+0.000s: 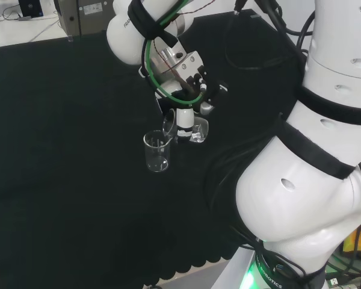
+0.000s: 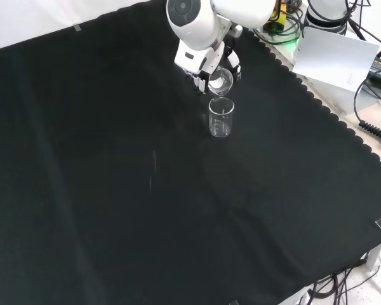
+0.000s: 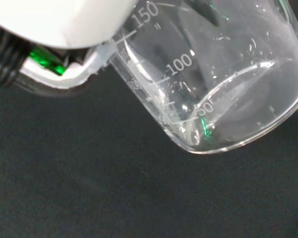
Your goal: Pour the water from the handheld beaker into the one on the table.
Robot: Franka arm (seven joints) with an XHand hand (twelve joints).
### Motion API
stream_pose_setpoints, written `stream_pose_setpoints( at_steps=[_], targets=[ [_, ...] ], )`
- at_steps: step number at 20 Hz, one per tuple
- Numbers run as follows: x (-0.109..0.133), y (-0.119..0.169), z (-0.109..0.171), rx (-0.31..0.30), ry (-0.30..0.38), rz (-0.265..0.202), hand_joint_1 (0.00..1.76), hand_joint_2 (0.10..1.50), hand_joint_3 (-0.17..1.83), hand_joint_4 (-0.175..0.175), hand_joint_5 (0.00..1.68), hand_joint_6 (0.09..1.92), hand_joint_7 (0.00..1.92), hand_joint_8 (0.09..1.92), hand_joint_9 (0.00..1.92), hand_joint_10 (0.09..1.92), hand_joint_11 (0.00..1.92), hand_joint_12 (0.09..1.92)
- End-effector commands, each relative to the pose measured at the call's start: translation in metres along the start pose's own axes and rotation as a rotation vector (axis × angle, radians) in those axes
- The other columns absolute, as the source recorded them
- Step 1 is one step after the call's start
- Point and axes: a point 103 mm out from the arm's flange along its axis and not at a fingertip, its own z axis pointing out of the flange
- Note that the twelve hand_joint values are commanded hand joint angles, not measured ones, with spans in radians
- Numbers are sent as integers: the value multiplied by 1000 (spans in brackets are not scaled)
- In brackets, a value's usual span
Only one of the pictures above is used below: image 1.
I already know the thin black cable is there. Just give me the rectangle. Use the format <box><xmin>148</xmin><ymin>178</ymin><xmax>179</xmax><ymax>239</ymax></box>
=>
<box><xmin>224</xmin><ymin>0</ymin><xmax>307</xmax><ymax>72</ymax></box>

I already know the grey metal box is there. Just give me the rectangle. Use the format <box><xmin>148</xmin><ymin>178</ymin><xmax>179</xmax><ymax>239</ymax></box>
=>
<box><xmin>54</xmin><ymin>0</ymin><xmax>110</xmax><ymax>39</ymax></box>

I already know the thick black cable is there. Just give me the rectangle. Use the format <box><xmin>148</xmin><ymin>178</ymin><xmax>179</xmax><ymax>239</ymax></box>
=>
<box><xmin>254</xmin><ymin>0</ymin><xmax>317</xmax><ymax>54</ymax></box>

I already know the clear empty glass beaker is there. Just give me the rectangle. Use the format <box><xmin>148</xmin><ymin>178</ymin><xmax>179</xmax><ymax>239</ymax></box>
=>
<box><xmin>143</xmin><ymin>129</ymin><xmax>173</xmax><ymax>173</ymax></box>

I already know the black bench cloth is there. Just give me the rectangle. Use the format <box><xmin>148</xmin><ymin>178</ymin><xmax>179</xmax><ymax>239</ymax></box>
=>
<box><xmin>0</xmin><ymin>11</ymin><xmax>315</xmax><ymax>289</ymax></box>

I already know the green cable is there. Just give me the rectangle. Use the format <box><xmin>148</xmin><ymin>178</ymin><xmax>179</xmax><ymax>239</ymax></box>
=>
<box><xmin>143</xmin><ymin>0</ymin><xmax>206</xmax><ymax>108</ymax></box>

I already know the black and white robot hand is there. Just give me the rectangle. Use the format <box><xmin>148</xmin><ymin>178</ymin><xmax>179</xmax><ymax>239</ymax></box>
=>
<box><xmin>155</xmin><ymin>64</ymin><xmax>230</xmax><ymax>144</ymax></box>

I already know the clear graduated glass beaker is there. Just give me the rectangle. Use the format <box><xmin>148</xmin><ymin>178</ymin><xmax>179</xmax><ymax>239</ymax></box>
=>
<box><xmin>161</xmin><ymin>108</ymin><xmax>210</xmax><ymax>145</ymax></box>

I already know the small black device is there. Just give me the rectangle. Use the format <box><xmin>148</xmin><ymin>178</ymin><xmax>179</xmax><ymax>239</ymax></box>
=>
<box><xmin>19</xmin><ymin>0</ymin><xmax>44</xmax><ymax>18</ymax></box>

